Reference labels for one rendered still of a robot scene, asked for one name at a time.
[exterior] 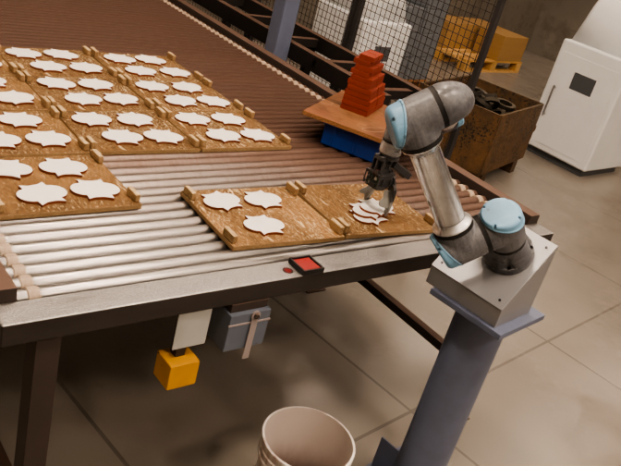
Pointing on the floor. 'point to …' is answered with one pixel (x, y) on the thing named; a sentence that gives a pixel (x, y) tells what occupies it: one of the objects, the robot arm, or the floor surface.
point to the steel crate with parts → (493, 128)
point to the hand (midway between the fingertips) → (376, 206)
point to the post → (282, 27)
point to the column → (451, 387)
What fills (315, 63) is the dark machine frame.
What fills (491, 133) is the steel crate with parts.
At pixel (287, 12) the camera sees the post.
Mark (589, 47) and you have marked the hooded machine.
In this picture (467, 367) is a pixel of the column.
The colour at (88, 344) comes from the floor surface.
